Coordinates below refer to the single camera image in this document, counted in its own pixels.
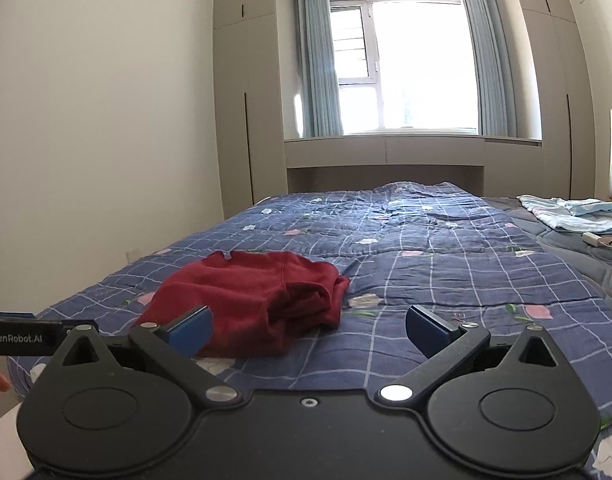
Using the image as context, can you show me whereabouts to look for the dark grey bed sheet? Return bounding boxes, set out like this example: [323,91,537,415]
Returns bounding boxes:
[480,195,612,306]

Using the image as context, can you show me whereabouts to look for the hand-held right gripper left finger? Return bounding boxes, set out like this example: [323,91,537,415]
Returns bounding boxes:
[48,305,239,406]

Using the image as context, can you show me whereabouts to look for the beige window bench cabinet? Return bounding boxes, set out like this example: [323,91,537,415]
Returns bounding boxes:
[283,132,544,196]

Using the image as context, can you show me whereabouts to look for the window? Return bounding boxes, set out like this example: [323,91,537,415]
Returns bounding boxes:
[330,0,479,136]

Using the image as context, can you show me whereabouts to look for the light blue clothes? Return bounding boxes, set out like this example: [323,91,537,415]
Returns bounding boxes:
[516,194,612,233]

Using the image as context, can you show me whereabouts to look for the red long-sleeved sweater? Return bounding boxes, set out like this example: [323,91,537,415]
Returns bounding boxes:
[135,250,351,359]

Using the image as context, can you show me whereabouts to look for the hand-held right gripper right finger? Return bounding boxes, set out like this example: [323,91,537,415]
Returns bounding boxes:
[375,304,561,405]

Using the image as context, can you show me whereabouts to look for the blue plaid floral quilt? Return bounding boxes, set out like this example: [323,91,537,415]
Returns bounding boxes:
[6,181,612,480]

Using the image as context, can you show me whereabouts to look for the blue-grey curtain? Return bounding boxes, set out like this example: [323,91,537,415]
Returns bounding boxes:
[291,0,344,139]
[453,0,519,137]

